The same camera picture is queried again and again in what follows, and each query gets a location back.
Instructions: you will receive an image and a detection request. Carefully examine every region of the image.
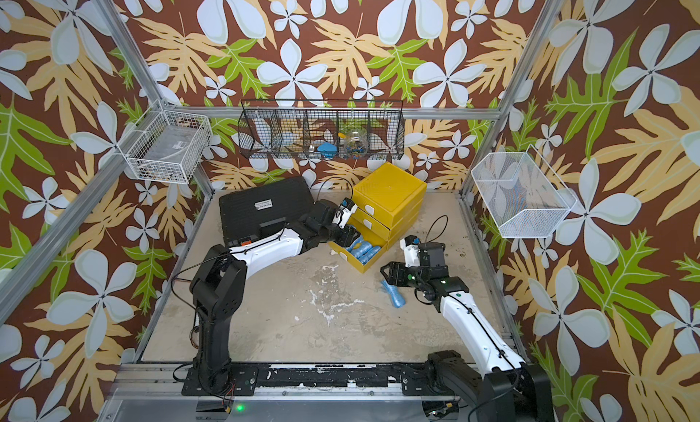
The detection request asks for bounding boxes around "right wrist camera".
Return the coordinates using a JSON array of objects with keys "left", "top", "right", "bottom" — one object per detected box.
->
[{"left": 400, "top": 235, "right": 429, "bottom": 268}]

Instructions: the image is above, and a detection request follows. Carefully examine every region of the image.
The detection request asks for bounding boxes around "yellow bottom drawer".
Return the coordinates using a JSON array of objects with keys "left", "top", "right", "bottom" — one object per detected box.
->
[{"left": 330, "top": 232, "right": 389, "bottom": 274}]

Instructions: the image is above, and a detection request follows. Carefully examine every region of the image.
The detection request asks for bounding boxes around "white mesh basket right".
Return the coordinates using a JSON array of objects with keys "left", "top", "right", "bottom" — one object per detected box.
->
[{"left": 471, "top": 145, "right": 578, "bottom": 239}]

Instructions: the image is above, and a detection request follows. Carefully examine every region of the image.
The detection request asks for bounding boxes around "black wire basket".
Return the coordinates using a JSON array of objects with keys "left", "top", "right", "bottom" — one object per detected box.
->
[{"left": 234, "top": 99, "right": 406, "bottom": 161}]

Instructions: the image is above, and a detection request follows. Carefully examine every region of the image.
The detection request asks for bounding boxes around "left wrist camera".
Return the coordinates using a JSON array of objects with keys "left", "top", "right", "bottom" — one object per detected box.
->
[{"left": 330, "top": 197, "right": 357, "bottom": 230}]

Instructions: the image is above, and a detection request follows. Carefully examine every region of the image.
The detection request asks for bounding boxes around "blue trash bag roll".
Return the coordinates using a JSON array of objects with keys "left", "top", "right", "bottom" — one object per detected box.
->
[
  {"left": 346, "top": 234, "right": 363, "bottom": 252},
  {"left": 381, "top": 280, "right": 406, "bottom": 308},
  {"left": 358, "top": 246, "right": 382, "bottom": 265},
  {"left": 351, "top": 241, "right": 373, "bottom": 259}
]

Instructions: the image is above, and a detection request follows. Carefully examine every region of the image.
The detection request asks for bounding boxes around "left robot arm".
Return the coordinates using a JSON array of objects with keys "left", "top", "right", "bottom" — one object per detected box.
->
[{"left": 189, "top": 198, "right": 360, "bottom": 398}]

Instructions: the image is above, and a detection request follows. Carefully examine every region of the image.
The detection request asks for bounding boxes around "black plastic tool case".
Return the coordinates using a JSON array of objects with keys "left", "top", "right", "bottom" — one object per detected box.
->
[{"left": 219, "top": 177, "right": 314, "bottom": 247}]

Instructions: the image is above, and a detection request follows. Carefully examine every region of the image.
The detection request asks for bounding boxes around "white wire basket left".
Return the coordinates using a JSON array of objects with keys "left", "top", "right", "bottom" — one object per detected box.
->
[{"left": 120, "top": 101, "right": 213, "bottom": 184}]

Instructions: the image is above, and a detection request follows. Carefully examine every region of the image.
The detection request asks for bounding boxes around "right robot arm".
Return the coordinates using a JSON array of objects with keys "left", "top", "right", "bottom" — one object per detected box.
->
[{"left": 380, "top": 235, "right": 554, "bottom": 421}]

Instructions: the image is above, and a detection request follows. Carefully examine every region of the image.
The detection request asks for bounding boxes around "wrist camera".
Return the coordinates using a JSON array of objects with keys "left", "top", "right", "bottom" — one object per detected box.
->
[
  {"left": 400, "top": 235, "right": 429, "bottom": 268},
  {"left": 330, "top": 197, "right": 357, "bottom": 230}
]

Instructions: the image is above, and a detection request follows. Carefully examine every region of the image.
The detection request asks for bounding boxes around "yellow plastic drawer cabinet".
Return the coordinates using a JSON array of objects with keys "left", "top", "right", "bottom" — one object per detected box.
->
[{"left": 351, "top": 163, "right": 428, "bottom": 243}]

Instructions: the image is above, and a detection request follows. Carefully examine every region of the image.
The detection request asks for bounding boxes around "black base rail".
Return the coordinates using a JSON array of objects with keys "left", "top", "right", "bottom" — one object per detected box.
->
[{"left": 182, "top": 362, "right": 451, "bottom": 398}]

